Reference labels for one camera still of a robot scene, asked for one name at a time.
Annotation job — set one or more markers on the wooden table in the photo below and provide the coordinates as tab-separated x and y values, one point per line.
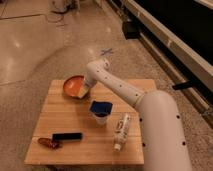
63	114

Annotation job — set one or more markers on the white plastic bottle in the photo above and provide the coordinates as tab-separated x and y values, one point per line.
121	132

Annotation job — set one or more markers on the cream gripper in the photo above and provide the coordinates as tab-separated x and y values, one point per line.
83	91

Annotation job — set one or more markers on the black rectangular block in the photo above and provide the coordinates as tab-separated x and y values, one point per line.
67	136

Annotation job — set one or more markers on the white cup with blue cloth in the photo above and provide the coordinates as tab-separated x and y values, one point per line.
100	111

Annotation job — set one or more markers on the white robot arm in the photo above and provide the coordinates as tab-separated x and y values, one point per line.
162	129

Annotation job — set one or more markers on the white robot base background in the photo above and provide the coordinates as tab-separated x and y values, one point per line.
62	6

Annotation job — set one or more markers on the orange ceramic bowl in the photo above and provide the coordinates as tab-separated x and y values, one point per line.
72	85

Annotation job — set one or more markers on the black box on floor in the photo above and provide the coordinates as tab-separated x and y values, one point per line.
130	30

